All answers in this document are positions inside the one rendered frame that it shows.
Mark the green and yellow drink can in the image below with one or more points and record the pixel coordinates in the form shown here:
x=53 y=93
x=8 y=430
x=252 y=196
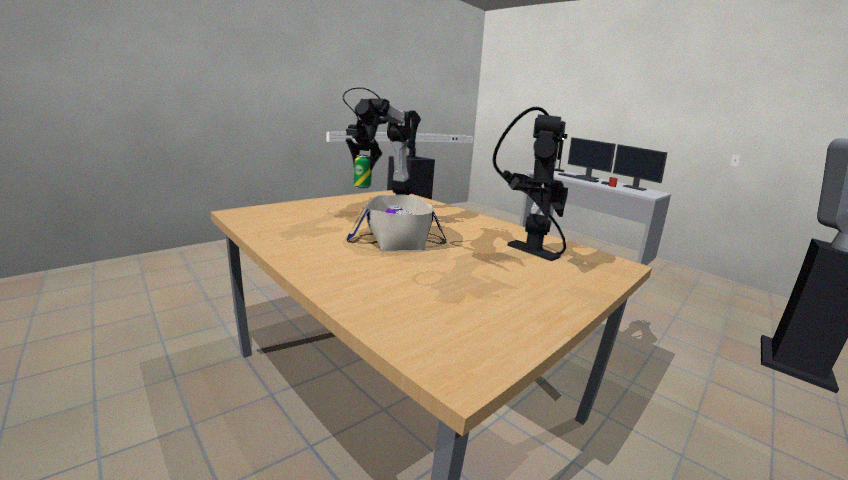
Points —
x=362 y=172

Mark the white tote bag with blue handles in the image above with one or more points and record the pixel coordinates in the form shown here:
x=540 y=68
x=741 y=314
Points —
x=398 y=231

